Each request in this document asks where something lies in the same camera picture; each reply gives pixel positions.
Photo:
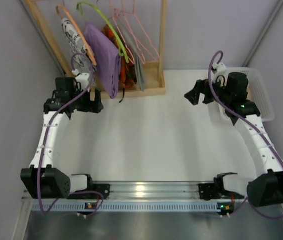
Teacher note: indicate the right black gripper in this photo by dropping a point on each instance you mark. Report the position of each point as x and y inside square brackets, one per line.
[207, 92]

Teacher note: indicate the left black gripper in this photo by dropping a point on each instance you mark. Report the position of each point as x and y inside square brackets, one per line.
[91, 104]

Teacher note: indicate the pink wire hanger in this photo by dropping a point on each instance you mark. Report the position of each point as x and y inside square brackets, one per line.
[146, 50]
[124, 28]

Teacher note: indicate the beige trousers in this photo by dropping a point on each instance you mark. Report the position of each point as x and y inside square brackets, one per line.
[250, 95]

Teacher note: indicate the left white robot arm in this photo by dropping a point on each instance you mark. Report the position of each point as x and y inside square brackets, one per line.
[43, 178]

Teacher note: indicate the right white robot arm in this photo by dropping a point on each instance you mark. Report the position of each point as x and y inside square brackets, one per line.
[231, 93]

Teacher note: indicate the orange hanger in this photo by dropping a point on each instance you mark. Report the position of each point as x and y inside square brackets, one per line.
[62, 12]

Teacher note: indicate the purple garment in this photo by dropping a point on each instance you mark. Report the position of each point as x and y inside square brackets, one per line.
[107, 58]

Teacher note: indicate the black white patterned garment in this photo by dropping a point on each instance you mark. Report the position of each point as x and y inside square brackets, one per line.
[79, 56]

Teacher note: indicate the white plastic basket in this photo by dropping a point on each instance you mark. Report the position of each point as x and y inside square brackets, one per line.
[259, 89]

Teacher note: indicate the grey garment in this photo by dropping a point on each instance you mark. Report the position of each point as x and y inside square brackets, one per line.
[139, 67]

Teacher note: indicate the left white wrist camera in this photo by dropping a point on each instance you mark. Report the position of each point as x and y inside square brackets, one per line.
[85, 80]

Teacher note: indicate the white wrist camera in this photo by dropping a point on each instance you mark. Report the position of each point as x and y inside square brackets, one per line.
[218, 69]
[85, 80]

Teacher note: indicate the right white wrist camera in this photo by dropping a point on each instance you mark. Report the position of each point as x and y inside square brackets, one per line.
[218, 69]

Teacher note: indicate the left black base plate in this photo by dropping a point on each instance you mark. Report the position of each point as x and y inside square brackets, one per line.
[102, 188]

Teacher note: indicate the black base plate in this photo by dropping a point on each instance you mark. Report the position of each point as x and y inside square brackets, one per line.
[208, 191]
[102, 188]

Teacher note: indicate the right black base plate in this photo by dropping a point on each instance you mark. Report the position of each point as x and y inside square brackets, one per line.
[208, 191]

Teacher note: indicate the aluminium mounting rail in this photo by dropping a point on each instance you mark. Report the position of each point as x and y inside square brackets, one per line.
[154, 190]

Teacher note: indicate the perforated cable duct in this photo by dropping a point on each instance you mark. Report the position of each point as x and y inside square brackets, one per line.
[140, 207]

